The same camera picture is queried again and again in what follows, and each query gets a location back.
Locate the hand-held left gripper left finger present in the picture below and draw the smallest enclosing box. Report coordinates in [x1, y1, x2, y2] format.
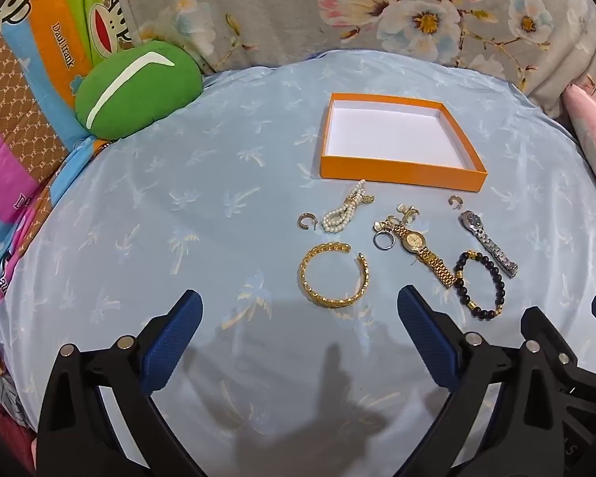
[36, 289, 203, 477]

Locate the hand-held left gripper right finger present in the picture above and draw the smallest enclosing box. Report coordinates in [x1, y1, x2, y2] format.
[397, 285, 564, 477]

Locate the black bead bracelet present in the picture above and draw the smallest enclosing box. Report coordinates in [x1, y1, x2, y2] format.
[452, 251, 506, 321]

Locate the gold wristwatch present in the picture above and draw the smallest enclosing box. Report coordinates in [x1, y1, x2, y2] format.
[395, 223, 457, 289]

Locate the gold bangle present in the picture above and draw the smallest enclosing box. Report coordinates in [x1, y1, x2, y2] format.
[299, 241, 369, 309]

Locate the silver wristwatch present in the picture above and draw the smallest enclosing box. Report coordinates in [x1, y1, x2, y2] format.
[459, 209, 519, 279]

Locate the white pearl bracelet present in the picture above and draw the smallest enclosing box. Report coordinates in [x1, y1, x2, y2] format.
[320, 179, 377, 233]

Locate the orange shallow cardboard box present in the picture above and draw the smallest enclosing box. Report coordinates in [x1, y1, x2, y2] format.
[320, 92, 488, 194]

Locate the light blue palm print sheet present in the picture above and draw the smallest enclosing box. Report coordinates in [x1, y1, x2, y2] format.
[0, 48, 596, 477]

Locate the pink pillow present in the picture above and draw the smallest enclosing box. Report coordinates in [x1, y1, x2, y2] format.
[562, 83, 596, 190]

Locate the green cushion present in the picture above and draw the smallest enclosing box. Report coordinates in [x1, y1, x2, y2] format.
[74, 42, 203, 141]

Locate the colourful cartoon printed bedsheet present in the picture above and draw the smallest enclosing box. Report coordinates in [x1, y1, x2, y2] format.
[0, 0, 135, 433]

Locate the grey floral blanket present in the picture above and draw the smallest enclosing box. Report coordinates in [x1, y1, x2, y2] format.
[109, 0, 596, 115]

